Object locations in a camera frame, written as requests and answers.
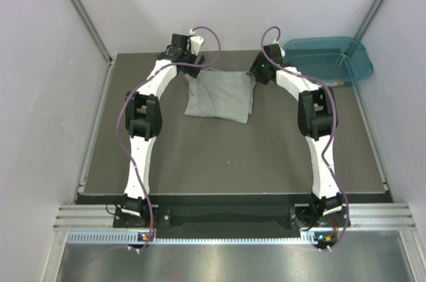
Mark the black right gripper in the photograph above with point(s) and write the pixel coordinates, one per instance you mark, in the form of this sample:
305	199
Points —
254	70

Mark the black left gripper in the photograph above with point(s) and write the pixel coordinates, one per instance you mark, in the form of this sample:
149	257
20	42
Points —
192	71

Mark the grey adidas t-shirt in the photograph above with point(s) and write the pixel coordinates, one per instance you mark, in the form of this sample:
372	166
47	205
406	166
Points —
220	94

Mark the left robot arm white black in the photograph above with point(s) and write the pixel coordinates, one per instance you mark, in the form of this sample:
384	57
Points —
142	119

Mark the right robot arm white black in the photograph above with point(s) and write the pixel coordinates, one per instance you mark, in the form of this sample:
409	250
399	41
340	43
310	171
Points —
317	122

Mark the teal plastic bin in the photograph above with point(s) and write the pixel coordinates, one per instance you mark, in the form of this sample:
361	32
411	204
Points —
338	61

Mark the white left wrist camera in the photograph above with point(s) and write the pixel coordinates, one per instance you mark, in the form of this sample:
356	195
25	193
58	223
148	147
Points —
195	42

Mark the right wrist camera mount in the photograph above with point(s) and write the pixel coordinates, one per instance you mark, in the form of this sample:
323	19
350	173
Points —
275	53

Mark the right aluminium frame post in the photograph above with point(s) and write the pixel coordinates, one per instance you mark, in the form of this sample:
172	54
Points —
379	1

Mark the aluminium frame post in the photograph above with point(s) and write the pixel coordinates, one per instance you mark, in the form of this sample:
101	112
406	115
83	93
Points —
91	29
379	1

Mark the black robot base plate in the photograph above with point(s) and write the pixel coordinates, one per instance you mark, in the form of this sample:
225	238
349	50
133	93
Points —
228	216

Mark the left aluminium frame post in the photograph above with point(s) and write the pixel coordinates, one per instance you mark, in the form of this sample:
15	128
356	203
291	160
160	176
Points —
91	29

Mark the aluminium front rail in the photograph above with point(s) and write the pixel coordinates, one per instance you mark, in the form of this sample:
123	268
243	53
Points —
363	217

